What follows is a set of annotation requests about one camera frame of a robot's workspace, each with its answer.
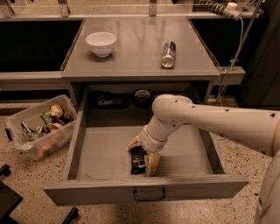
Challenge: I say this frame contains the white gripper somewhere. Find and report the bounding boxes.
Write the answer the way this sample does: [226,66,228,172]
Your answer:
[128,116,175,177]

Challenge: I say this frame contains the black rxbar chocolate bar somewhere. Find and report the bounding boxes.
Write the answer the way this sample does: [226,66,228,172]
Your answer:
[130,146,146,175]

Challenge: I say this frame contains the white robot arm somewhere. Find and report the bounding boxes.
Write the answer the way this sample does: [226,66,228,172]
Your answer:
[128,94,280,224]

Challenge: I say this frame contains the grey open drawer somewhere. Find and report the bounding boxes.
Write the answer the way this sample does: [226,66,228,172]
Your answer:
[43,84,250,207]

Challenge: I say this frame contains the black bag under counter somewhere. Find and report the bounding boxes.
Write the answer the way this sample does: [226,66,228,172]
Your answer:
[89,91,131,109]

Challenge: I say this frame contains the grey counter cabinet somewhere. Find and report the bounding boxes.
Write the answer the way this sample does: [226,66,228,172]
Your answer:
[62,16,219,102]

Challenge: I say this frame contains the black tape roll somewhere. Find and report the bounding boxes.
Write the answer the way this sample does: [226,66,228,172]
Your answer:
[133,89,151,108]

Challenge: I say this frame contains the yellow sponge in bin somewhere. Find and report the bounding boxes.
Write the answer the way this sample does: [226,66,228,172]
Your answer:
[50,104,63,118]

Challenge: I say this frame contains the clear plastic storage bin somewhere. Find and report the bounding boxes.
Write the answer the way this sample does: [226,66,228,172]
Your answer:
[6,94,77,160]

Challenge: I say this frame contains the silver blue can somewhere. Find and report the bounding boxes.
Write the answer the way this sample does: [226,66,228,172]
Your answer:
[161,41,176,68]

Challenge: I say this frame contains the white bowl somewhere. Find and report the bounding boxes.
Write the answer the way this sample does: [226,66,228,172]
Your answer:
[85,31,117,57]

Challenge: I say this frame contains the black base lower left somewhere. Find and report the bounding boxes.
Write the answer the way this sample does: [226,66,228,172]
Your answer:
[0,164,79,224]

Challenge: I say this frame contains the white power strip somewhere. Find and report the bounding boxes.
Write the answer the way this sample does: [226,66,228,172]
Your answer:
[199,0,242,21]

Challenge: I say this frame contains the black drawer handle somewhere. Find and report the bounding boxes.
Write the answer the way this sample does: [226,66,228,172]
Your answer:
[133,188,166,202]

